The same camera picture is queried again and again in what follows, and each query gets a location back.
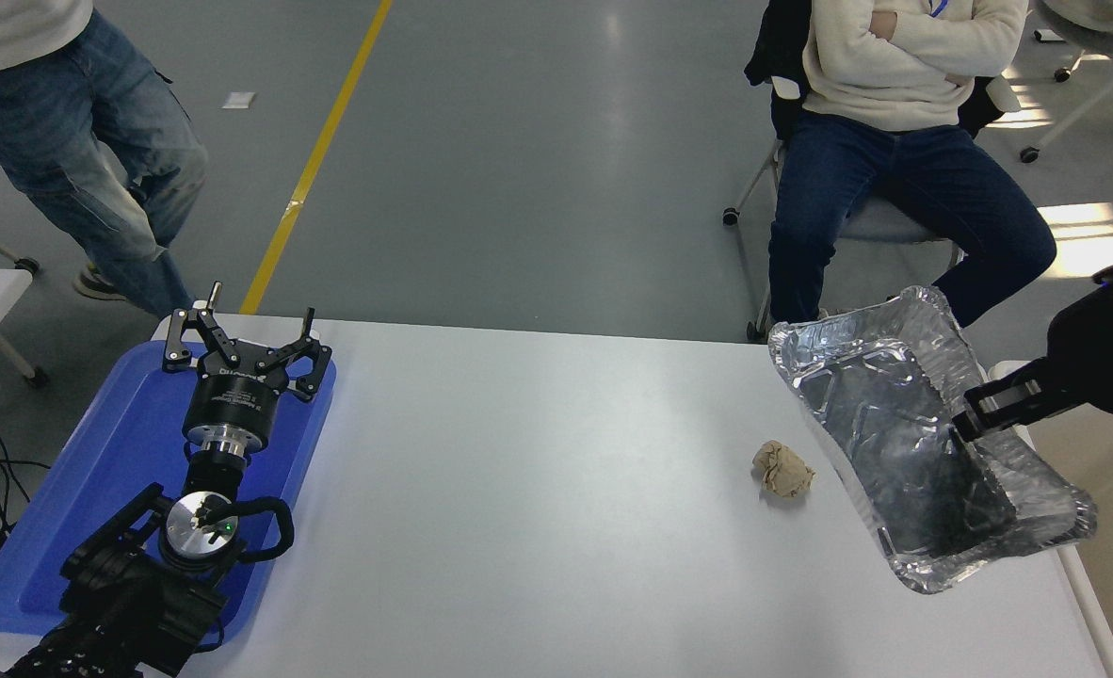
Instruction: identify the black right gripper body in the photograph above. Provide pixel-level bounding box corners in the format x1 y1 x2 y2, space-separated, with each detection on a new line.
1051 278 1113 417

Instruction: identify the blue plastic tray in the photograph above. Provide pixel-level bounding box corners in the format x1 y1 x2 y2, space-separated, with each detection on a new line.
0 339 338 651

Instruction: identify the crumpled tan paper ball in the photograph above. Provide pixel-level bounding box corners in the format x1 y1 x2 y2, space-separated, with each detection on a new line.
751 439 816 500

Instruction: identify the silver foil tray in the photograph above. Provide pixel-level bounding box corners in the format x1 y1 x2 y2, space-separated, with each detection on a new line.
768 285 1099 594

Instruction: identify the pale wheeled chair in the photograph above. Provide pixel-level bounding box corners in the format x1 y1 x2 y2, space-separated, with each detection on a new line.
1021 0 1113 163

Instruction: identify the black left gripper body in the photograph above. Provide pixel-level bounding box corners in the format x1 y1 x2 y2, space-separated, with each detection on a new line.
183 363 286 444

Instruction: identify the seated person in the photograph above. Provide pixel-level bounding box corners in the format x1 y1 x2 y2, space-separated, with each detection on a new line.
766 0 1058 331

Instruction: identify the grey wheeled chair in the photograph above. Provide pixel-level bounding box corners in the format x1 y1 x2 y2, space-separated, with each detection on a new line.
723 75 967 342

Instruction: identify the black jacket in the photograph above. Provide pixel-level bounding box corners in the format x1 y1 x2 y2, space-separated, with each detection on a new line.
743 0 1005 142

